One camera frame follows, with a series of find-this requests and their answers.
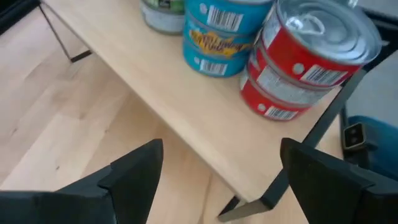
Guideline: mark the green label tuna can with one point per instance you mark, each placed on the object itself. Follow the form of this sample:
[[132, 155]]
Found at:
[[161, 21]]

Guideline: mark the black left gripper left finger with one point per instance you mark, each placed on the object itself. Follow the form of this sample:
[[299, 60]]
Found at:
[[93, 202]]

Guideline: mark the teal yellowfin tuna can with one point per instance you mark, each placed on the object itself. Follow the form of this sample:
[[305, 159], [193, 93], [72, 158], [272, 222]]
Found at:
[[211, 65]]

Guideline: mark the wooden shelf with black legs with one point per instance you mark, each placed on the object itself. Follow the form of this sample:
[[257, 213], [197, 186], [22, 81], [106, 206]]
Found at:
[[192, 102]]

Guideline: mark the blue plastic object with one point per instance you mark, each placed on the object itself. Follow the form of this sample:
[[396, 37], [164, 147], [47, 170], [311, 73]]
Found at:
[[382, 143]]

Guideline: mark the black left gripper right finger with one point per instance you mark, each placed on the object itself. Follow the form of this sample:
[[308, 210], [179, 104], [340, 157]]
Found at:
[[342, 193]]

